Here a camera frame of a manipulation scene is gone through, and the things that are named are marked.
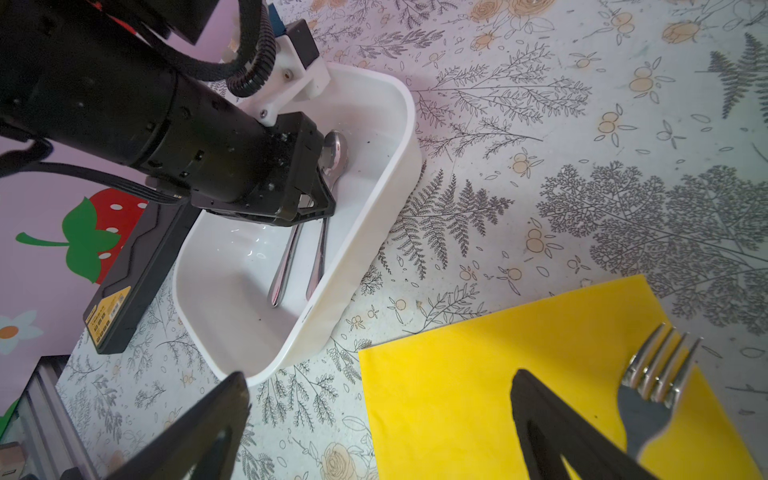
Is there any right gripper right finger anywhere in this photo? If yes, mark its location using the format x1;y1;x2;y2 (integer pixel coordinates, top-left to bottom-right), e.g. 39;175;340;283
510;369;654;479

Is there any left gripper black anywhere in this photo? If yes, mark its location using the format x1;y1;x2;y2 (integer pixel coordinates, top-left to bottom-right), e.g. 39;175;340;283
173;77;336;226

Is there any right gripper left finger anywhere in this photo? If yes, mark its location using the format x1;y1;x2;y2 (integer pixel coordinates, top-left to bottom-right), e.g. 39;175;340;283
109;372;250;479

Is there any silver spoon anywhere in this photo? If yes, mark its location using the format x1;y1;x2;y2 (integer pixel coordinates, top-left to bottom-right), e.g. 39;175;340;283
305;130;349;302

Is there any silver fork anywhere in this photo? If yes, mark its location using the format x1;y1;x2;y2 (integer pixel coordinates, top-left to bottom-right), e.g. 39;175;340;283
617;324;703;461

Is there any white rectangular tray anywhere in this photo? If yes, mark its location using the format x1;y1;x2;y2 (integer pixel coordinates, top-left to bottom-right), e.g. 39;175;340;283
172;62;424;388

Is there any silver knife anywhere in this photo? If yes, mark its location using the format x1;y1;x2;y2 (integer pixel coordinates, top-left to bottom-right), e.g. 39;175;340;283
269;224;303;308

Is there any yellow paper napkin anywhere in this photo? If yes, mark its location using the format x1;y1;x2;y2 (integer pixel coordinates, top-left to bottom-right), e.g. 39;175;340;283
359;275;762;479

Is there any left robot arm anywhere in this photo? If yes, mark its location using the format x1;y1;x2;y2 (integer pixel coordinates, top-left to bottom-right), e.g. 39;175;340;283
1;1;336;227

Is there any black box yellow label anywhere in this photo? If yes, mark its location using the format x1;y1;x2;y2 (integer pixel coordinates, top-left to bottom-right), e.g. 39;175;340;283
83;203;201;355

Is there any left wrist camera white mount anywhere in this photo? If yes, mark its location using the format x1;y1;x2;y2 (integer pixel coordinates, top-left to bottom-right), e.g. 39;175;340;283
226;19;330;127

